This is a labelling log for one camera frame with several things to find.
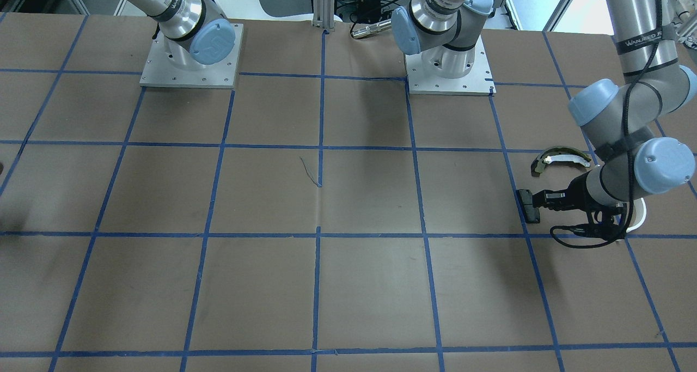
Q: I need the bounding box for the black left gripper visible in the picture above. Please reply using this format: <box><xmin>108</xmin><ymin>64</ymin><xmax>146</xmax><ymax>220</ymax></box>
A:
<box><xmin>533</xmin><ymin>170</ymin><xmax>627</xmax><ymax>240</ymax></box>

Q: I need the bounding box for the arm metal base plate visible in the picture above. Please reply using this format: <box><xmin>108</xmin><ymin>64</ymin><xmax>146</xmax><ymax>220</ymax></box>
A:
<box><xmin>404</xmin><ymin>37</ymin><xmax>497</xmax><ymax>96</ymax></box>
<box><xmin>139</xmin><ymin>22</ymin><xmax>244</xmax><ymax>89</ymax></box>

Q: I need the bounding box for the aluminium frame post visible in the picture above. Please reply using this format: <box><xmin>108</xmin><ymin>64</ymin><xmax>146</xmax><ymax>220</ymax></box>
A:
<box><xmin>311</xmin><ymin>0</ymin><xmax>335</xmax><ymax>32</ymax></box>

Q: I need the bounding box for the black power adapter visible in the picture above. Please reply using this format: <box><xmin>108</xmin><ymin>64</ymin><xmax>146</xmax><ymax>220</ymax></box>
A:
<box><xmin>357</xmin><ymin>0</ymin><xmax>381</xmax><ymax>10</ymax></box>

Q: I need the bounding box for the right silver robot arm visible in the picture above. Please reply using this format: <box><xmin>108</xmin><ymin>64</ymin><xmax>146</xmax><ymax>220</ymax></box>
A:
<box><xmin>127</xmin><ymin>0</ymin><xmax>236</xmax><ymax>65</ymax></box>

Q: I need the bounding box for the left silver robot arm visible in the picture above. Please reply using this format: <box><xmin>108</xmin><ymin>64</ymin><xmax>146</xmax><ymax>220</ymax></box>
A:
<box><xmin>391</xmin><ymin>0</ymin><xmax>695</xmax><ymax>241</ymax></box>

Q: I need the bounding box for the white curved plastic bracket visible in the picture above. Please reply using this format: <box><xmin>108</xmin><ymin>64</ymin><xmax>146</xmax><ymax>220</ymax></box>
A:
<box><xmin>619</xmin><ymin>198</ymin><xmax>647</xmax><ymax>233</ymax></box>

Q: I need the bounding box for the olive curved brake shoe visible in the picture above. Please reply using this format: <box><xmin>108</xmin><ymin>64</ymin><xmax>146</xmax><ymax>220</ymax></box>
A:
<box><xmin>530</xmin><ymin>146</ymin><xmax>592</xmax><ymax>178</ymax></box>

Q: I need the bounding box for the grey brake pad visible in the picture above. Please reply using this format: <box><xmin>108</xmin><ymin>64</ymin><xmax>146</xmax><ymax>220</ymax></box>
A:
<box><xmin>516</xmin><ymin>189</ymin><xmax>541</xmax><ymax>224</ymax></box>

